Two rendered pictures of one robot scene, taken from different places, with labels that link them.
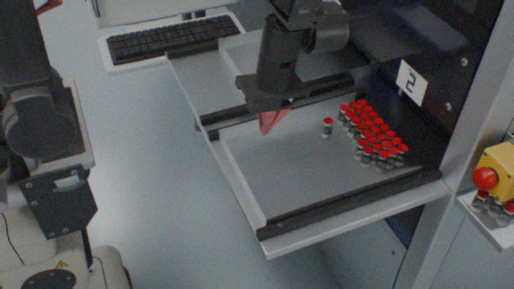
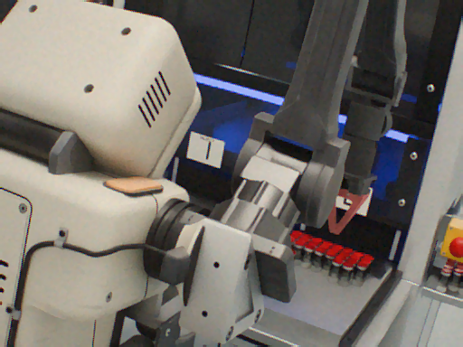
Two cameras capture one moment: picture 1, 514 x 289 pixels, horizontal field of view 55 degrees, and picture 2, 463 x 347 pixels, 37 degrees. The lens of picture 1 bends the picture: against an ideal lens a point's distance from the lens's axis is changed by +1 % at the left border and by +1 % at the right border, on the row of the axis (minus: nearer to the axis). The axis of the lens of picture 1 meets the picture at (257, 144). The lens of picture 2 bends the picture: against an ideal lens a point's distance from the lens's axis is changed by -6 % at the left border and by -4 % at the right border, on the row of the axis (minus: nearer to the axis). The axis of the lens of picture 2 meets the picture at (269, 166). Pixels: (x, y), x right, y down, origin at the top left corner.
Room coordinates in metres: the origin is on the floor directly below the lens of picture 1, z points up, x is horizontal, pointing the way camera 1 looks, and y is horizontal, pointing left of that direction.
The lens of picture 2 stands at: (-0.03, 0.84, 1.47)
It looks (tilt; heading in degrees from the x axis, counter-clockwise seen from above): 17 degrees down; 313
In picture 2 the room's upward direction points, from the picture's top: 12 degrees clockwise
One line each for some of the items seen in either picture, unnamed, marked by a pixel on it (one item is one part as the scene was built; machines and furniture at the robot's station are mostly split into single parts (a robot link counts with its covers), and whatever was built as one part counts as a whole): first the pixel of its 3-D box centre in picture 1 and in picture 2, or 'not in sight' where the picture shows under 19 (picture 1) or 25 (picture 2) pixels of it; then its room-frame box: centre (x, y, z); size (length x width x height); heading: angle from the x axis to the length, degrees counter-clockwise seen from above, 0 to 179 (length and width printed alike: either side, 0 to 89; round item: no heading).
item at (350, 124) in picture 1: (361, 136); (323, 261); (0.76, -0.22, 0.90); 0.18 x 0.02 x 0.05; 23
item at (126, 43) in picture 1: (175, 37); not in sight; (1.30, 0.25, 0.82); 0.40 x 0.14 x 0.02; 111
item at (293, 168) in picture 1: (316, 153); (302, 283); (0.72, -0.12, 0.90); 0.34 x 0.26 x 0.04; 113
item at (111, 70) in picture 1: (172, 35); not in sight; (1.35, 0.27, 0.79); 0.45 x 0.28 x 0.03; 111
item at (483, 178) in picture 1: (486, 177); (459, 247); (0.56, -0.39, 0.99); 0.04 x 0.04 x 0.04; 23
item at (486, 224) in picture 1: (507, 213); (455, 288); (0.58, -0.48, 0.87); 0.14 x 0.13 x 0.02; 113
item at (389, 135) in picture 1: (379, 131); (330, 255); (0.78, -0.27, 0.90); 0.18 x 0.02 x 0.05; 23
